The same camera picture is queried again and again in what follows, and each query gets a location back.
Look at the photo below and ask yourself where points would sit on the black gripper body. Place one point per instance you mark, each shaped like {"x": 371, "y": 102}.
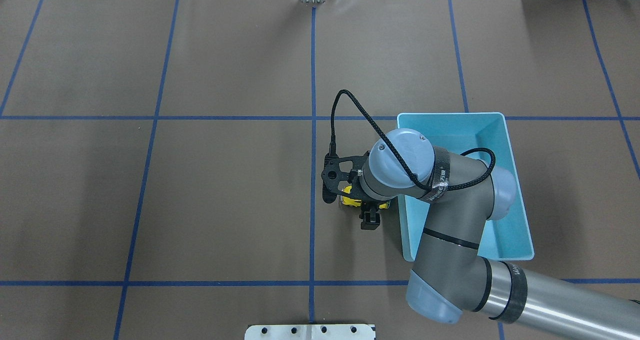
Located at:
{"x": 370, "y": 215}

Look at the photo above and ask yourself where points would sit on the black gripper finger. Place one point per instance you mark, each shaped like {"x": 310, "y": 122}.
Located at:
{"x": 370, "y": 217}

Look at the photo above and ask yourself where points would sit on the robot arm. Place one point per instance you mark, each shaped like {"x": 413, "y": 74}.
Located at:
{"x": 448, "y": 275}

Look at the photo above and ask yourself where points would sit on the light blue plastic bin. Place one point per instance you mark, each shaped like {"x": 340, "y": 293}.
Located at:
{"x": 506, "y": 234}

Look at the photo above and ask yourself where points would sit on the brown paper table mat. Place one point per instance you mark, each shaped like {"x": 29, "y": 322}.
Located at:
{"x": 161, "y": 159}

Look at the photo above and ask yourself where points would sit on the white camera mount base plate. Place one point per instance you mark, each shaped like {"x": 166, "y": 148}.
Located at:
{"x": 312, "y": 332}

